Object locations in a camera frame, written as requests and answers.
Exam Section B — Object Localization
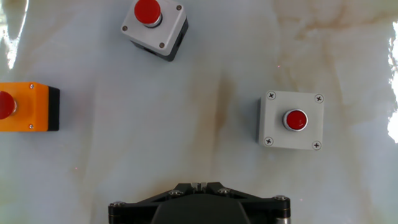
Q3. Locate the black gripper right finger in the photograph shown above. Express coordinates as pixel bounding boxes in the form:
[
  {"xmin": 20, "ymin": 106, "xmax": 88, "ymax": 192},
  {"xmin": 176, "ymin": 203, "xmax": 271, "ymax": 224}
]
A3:
[{"xmin": 198, "ymin": 182, "xmax": 292, "ymax": 224}]

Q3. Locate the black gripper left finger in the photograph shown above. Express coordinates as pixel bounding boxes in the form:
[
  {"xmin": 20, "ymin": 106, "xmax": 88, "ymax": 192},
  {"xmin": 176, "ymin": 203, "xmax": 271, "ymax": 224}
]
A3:
[{"xmin": 108, "ymin": 182, "xmax": 200, "ymax": 224}]

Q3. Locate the grey box flat red button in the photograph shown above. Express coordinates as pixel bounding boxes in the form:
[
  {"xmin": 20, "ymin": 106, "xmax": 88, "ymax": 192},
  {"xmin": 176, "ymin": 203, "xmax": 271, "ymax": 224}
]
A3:
[{"xmin": 256, "ymin": 90, "xmax": 325, "ymax": 151}]

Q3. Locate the marble pattern mat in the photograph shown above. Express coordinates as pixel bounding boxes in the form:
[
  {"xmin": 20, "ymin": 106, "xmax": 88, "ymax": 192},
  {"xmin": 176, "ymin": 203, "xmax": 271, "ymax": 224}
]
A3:
[{"xmin": 0, "ymin": 0, "xmax": 398, "ymax": 224}]

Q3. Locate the orange box red button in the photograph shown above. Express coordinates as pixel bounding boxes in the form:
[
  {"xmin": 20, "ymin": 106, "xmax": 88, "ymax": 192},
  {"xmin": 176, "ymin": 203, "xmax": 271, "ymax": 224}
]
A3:
[{"xmin": 0, "ymin": 82, "xmax": 60, "ymax": 133}]

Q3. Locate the grey box red mushroom button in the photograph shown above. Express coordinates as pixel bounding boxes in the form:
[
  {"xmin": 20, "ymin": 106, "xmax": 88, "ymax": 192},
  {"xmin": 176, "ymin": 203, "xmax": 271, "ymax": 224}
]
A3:
[{"xmin": 121, "ymin": 0, "xmax": 189, "ymax": 62}]

